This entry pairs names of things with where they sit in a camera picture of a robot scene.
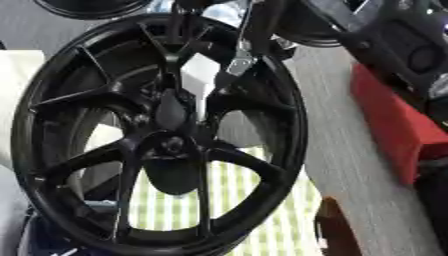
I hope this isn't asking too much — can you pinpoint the black round wheel rim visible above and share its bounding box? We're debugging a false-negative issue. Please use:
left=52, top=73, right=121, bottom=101
left=31, top=0, right=158, bottom=20

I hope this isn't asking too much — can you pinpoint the white panel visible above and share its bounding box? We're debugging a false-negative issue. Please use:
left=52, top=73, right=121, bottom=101
left=0, top=49, right=48, bottom=169

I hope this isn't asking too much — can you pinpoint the black machine frame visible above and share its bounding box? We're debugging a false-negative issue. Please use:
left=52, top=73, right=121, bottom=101
left=302, top=0, right=448, bottom=129

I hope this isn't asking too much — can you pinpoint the black round tyre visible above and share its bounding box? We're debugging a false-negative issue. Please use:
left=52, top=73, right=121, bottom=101
left=273, top=0, right=356, bottom=48

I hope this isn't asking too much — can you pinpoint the blue and black stand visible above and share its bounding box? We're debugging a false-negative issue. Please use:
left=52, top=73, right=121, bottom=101
left=15, top=199, right=121, bottom=256

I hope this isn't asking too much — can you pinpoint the white box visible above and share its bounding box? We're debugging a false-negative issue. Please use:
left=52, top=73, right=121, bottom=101
left=178, top=53, right=272, bottom=149

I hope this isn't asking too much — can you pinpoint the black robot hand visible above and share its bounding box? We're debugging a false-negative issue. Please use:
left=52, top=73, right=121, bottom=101
left=141, top=68, right=254, bottom=198

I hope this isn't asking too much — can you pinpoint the black spoked wheel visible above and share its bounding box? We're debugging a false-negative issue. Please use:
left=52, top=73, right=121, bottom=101
left=8, top=13, right=310, bottom=256

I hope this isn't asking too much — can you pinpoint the brown wooden piece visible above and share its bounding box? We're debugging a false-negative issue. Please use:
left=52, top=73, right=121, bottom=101
left=313, top=196, right=364, bottom=256

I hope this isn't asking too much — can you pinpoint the red block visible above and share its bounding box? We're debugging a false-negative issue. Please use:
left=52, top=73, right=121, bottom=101
left=348, top=63, right=448, bottom=186

